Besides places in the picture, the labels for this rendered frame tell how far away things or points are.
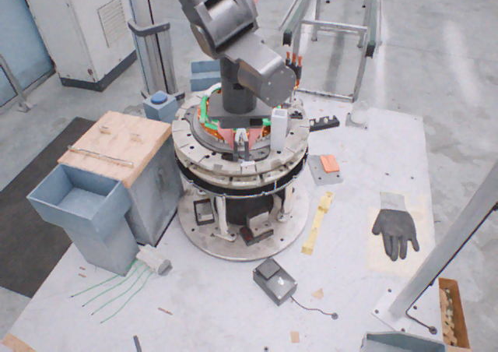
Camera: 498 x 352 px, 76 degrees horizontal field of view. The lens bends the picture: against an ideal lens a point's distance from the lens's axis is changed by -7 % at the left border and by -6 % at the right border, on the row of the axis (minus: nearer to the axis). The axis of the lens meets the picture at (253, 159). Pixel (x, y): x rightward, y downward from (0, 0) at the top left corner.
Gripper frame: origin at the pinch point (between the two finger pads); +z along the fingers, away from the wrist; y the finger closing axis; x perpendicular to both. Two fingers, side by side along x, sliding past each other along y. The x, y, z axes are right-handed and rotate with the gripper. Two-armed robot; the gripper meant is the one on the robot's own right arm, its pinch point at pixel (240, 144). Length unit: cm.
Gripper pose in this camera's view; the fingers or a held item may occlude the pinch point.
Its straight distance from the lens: 62.2
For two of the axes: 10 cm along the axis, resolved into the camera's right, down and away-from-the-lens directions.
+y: 10.0, -0.2, 0.2
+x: -0.3, -7.0, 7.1
